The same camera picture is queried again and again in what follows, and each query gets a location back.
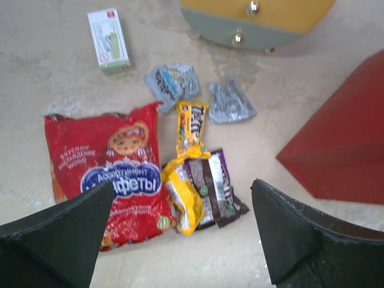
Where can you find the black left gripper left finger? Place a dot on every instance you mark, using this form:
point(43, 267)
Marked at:
point(58, 246)

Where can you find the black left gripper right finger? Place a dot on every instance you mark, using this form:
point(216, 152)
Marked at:
point(305, 247)

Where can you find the dark brown candy packet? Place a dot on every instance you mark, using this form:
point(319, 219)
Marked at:
point(234, 208)

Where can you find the red brown paper bag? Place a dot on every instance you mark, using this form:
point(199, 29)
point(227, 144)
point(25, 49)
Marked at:
point(338, 153)

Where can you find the red candy snack bag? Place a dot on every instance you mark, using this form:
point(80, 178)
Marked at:
point(119, 148)

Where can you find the purple candy packet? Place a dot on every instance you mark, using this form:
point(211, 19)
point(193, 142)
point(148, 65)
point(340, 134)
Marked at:
point(199, 173)

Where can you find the yellow candy packet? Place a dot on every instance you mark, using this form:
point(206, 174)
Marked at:
point(190, 127)
point(183, 193)

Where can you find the silver foil snack packet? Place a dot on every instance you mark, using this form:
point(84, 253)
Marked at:
point(229, 103)

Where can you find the small white green box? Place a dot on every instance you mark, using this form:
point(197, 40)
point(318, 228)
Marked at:
point(108, 38)

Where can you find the round white mini drawer chest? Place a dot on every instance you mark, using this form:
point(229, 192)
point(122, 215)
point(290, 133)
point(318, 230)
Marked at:
point(257, 25)

